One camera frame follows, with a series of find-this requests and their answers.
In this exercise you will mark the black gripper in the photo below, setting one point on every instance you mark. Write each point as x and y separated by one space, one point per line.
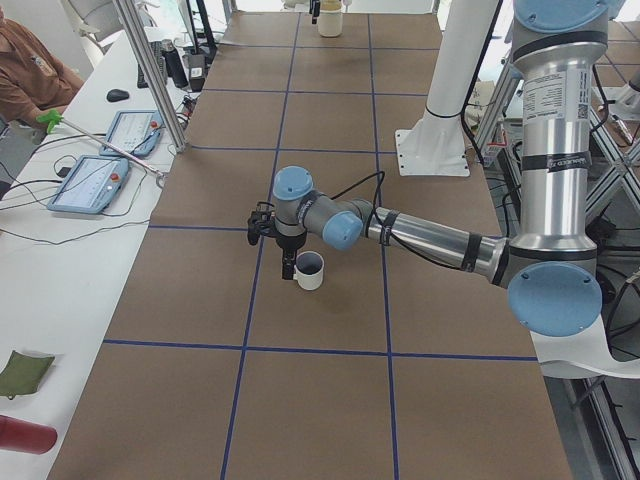
289 243

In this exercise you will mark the metal rod green handle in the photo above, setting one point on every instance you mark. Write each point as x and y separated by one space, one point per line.
52 118

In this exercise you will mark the blue teach pendant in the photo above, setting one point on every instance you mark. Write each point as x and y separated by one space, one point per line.
135 131
91 185

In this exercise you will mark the white chair seat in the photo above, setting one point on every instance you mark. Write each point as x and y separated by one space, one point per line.
581 356

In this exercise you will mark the person in brown shirt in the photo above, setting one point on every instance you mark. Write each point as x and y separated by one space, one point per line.
33 81

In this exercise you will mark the red cylinder bottle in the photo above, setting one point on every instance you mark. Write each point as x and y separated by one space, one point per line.
26 437

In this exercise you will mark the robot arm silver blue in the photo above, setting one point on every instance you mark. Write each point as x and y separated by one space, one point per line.
548 268

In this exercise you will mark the black water bottle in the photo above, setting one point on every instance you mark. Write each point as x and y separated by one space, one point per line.
174 65

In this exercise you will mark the aluminium frame post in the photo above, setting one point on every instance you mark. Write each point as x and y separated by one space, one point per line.
132 24

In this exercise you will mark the upper blue teach pendant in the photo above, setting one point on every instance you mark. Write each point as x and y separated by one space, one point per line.
135 131

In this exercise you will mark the cream cylindrical container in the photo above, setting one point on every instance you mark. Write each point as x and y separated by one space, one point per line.
330 18

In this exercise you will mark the black computer mouse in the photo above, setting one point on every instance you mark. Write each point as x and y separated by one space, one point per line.
117 95

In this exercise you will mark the green cloth pouch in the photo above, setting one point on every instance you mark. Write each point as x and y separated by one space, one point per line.
23 374

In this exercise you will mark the lower blue teach pendant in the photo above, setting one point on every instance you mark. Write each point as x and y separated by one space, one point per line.
91 185

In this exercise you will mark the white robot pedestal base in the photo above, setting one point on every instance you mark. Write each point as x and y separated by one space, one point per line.
435 145

